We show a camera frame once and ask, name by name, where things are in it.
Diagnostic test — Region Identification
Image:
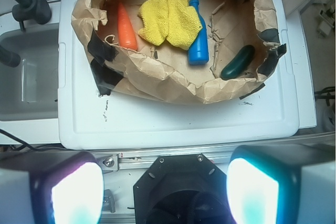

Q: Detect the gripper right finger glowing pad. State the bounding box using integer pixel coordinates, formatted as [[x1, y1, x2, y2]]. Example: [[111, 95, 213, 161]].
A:
[[226, 144, 335, 223]]

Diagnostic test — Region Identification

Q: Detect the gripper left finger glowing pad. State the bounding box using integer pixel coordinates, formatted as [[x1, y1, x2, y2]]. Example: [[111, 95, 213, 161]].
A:
[[1, 151, 104, 223]]

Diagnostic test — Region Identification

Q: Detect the yellow microfiber cloth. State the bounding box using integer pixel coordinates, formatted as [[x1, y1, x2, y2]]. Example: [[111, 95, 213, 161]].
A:
[[138, 0, 202, 50]]

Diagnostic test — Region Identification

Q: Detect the white plastic tray lid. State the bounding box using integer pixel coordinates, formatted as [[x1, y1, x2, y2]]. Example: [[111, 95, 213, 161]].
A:
[[58, 0, 299, 150]]

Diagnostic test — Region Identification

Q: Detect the dark green toy cucumber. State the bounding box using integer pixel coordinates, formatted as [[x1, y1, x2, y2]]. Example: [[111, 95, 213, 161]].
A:
[[220, 45, 255, 80]]

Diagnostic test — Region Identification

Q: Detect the blue toy bottle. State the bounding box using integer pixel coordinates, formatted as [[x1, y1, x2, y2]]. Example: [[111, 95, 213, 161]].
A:
[[188, 0, 209, 66]]

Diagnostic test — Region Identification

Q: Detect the orange toy carrot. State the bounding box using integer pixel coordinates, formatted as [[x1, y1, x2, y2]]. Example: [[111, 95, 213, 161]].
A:
[[117, 2, 138, 50]]

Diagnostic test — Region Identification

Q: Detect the crumpled brown paper bag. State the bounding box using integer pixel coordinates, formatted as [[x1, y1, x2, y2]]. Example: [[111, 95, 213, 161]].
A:
[[71, 0, 287, 104]]

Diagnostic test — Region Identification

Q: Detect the black toy faucet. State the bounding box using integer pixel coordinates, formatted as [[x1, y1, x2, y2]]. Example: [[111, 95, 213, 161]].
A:
[[0, 0, 52, 68]]

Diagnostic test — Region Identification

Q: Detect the black cable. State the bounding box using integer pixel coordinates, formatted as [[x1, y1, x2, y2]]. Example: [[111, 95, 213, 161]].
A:
[[0, 128, 64, 153]]

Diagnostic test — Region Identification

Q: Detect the aluminium frame rail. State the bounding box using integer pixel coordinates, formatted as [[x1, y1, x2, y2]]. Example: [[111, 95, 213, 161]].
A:
[[92, 132, 335, 173]]

